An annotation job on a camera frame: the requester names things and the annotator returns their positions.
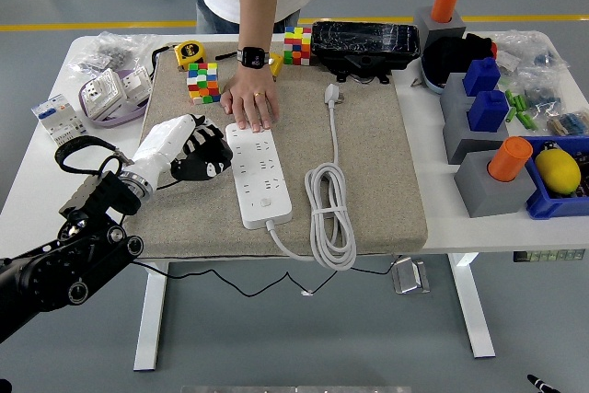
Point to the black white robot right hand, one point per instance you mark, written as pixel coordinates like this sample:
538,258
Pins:
542,384

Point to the person's left hand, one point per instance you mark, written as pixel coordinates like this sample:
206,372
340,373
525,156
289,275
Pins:
253,103

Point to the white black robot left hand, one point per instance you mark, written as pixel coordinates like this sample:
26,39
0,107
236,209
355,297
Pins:
165,144

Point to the white power strip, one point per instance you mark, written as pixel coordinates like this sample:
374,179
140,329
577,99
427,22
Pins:
262,172

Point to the person's left forearm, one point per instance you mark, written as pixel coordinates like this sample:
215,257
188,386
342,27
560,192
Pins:
257,2

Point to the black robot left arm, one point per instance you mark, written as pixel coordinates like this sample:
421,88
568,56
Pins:
55,273

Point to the black wrist watch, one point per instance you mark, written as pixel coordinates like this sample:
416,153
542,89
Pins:
253,58

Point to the yellow tape measure chrome clip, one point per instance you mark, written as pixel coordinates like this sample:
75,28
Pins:
276,64

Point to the tall colourful puzzle cube stack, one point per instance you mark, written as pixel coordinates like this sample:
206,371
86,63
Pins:
204,84

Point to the yellow tape measure black label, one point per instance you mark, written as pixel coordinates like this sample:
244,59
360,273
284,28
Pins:
189,52

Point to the white table leg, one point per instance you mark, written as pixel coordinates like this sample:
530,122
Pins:
152,319
474,319

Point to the clear bag with grey parts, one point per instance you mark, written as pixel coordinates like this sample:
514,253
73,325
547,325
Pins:
106,54

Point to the white circuit breaker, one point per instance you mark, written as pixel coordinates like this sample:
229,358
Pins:
60,119

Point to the black device in plastic wrap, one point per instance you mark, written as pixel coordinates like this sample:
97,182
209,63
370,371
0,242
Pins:
363,43

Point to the grey-brown mat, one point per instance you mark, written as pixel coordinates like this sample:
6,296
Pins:
368,158

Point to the table control panel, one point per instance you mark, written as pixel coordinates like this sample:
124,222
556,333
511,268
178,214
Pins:
547,256

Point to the silver metal pedal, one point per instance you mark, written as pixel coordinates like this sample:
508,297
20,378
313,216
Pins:
409,278

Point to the blue plastic bin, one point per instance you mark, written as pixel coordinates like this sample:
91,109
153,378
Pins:
552,209

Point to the light blue dish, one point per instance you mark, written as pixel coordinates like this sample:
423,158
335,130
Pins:
432,84

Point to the grey block with hole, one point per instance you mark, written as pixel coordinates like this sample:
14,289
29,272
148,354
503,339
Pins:
453,89
453,27
488,199
460,140

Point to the black cloth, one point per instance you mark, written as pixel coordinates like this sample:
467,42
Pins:
442,57

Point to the yellow lemon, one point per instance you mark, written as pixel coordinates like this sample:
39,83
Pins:
557,172

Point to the orange cylinder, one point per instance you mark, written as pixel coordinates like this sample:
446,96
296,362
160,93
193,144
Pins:
508,158
444,4

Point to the blue plastic block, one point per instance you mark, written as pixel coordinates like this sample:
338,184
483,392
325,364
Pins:
488,112
481,77

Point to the small red object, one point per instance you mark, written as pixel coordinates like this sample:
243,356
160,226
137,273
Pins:
493,49

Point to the green plastic peg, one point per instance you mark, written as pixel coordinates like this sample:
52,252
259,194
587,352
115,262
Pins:
509,97
516,101
528,121
511,114
522,102

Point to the clear bag with resistors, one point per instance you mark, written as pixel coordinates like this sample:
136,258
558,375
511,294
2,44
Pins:
570,123

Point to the clear bag with white parts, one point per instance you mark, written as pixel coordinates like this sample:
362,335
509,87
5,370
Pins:
534,50

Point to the clear bag with blue parts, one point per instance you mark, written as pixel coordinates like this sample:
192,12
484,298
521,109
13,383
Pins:
543,98

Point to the white wall socket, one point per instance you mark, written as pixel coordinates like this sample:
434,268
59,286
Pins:
135,84
103,91

